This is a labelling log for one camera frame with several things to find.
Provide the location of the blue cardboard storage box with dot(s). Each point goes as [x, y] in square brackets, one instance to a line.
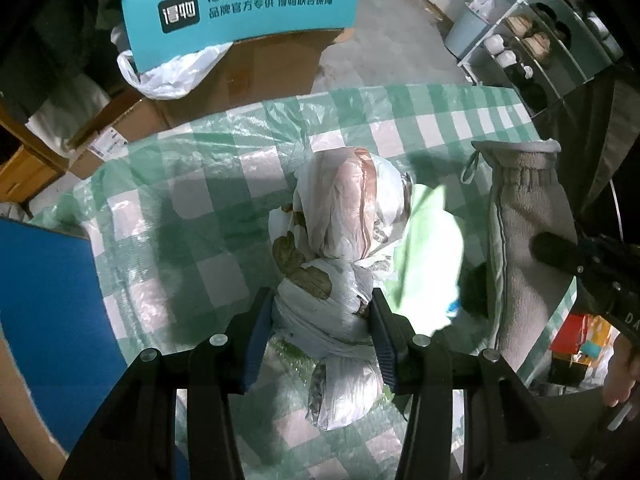
[54, 321]

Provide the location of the wooden cabinet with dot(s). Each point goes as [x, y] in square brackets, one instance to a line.
[32, 167]

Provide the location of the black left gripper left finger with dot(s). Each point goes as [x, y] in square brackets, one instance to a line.
[226, 364]

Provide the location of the green checkered tablecloth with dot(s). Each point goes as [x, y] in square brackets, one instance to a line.
[178, 222]

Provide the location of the white shoe rack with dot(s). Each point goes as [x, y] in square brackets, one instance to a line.
[542, 49]

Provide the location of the dark hanging jacket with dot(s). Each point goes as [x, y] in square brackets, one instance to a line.
[46, 42]

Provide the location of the right hand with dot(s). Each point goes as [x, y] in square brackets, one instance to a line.
[623, 372]

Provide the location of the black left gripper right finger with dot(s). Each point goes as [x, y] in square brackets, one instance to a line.
[425, 370]

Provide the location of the teal printed box flap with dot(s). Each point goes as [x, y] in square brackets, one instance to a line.
[159, 30]

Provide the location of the light blue trash bin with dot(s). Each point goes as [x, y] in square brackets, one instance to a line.
[468, 27]

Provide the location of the light green cloth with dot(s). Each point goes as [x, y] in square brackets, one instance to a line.
[427, 263]

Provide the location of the brown cardboard shipping box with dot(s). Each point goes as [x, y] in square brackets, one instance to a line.
[255, 70]

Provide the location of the grey knit cloth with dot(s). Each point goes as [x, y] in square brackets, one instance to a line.
[526, 199]

